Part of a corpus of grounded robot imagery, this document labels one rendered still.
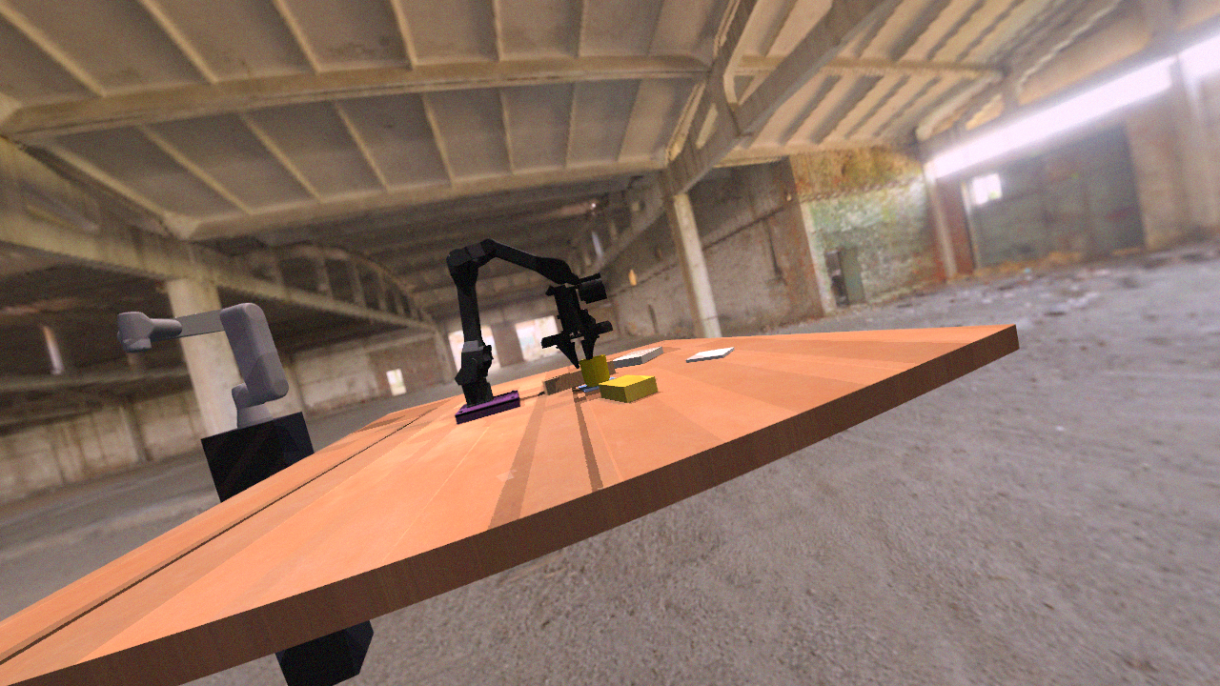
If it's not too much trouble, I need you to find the yellow block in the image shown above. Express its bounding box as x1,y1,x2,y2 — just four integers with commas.
599,374,658,403

